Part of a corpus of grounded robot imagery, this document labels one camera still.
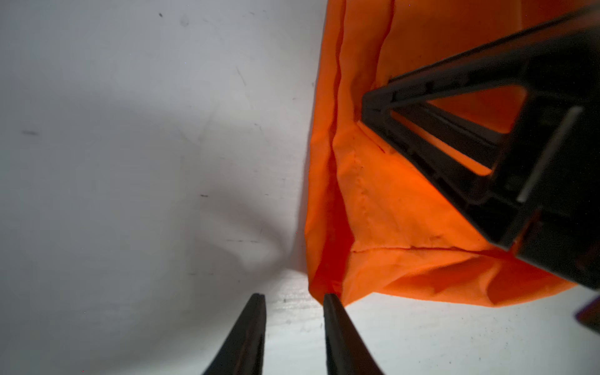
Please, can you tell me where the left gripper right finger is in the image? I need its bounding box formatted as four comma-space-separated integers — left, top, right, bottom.
323, 294, 383, 375

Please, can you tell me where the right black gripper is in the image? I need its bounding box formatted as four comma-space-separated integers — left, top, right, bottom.
362, 6, 599, 288

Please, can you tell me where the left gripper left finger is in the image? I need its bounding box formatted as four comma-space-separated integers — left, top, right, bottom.
204, 293, 267, 375

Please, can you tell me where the orange garment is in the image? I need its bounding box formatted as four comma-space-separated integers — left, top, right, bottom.
305, 1, 599, 307

